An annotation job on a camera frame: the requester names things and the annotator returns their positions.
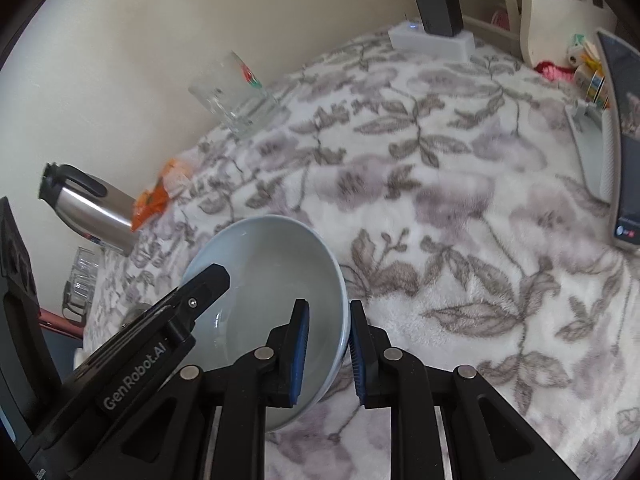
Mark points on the white lattice chair back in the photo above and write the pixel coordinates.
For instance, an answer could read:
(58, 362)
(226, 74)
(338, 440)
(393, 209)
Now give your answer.
(535, 25)

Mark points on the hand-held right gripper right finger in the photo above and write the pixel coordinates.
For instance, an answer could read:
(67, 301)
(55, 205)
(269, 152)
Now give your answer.
(356, 350)

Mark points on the clear glass cup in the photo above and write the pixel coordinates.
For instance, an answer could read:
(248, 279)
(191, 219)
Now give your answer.
(90, 262)

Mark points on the light blue bowl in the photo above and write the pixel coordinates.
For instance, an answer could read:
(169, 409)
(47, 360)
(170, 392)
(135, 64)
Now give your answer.
(270, 270)

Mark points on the grey floral tablecloth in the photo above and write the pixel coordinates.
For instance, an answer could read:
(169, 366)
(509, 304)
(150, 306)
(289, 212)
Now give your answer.
(450, 210)

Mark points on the stainless steel thermos jug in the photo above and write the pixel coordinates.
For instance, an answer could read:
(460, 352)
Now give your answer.
(100, 210)

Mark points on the red knitted cloth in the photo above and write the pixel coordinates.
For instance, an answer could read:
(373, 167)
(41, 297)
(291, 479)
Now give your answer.
(555, 71)

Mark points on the white power strip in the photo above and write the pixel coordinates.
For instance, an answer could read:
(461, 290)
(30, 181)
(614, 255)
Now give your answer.
(425, 42)

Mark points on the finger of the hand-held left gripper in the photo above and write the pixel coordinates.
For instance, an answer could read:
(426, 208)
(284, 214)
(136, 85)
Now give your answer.
(205, 285)
(20, 320)

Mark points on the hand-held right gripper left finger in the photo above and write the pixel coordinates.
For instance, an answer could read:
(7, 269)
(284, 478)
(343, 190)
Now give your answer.
(300, 350)

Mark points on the smartphone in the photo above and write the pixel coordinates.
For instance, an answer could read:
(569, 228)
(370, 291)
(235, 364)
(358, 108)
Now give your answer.
(625, 185)

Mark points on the colourful small container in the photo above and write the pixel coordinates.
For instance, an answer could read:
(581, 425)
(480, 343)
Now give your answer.
(592, 82)

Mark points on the orange snack packet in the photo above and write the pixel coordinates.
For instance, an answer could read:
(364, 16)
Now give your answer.
(175, 175)
(150, 207)

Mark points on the black charger adapter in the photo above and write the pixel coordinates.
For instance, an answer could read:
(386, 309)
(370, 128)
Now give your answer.
(440, 10)

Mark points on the white phone stand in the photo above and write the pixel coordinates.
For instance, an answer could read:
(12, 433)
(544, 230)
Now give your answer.
(590, 150)

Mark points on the clear glass mug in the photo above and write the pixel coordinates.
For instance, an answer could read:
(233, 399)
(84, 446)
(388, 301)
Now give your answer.
(225, 90)

